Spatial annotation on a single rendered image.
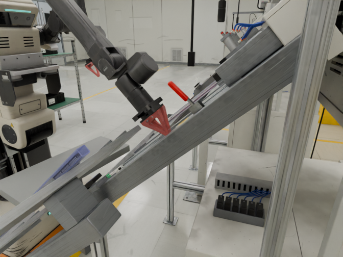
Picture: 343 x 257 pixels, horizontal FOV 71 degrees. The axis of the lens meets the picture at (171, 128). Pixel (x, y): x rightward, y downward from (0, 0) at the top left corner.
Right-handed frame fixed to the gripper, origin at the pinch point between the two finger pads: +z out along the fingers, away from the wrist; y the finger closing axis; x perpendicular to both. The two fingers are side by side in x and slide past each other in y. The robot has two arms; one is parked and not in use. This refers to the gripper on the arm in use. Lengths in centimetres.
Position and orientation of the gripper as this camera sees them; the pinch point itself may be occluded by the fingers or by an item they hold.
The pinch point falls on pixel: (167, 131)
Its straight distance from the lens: 69.0
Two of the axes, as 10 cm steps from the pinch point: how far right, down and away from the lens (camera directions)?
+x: -7.0, 5.3, 4.7
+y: 3.2, -3.6, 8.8
